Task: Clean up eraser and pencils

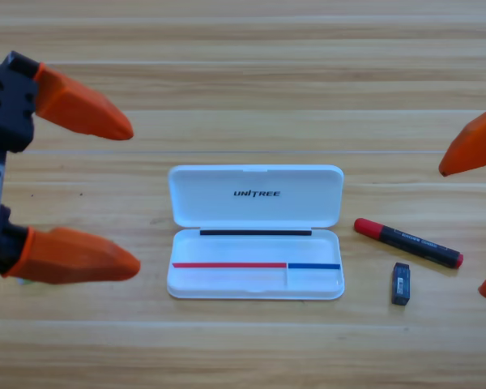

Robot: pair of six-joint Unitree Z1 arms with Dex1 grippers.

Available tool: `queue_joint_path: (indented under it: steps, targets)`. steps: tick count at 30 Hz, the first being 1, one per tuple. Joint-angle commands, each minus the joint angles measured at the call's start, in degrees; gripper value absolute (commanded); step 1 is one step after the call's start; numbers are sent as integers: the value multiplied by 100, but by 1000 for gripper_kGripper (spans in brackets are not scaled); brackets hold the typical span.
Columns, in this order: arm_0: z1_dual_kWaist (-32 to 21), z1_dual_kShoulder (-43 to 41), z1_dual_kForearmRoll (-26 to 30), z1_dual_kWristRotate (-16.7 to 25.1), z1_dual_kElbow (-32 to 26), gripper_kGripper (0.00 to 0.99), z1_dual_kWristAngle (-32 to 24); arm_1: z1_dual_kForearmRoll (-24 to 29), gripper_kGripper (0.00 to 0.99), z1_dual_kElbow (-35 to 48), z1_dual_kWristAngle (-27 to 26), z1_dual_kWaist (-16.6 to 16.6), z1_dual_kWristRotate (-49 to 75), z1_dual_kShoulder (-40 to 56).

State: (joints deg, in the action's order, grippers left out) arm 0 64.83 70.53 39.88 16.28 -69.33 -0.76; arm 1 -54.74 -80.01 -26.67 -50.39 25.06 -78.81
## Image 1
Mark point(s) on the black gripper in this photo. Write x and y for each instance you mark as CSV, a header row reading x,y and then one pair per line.
x,y
8,105

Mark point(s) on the black eraser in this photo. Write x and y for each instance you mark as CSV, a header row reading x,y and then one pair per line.
x,y
401,283

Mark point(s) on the red and black marker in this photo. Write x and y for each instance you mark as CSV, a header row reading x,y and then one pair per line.
x,y
409,242

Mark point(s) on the white plastic pencil case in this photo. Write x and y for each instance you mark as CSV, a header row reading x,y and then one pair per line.
x,y
210,194

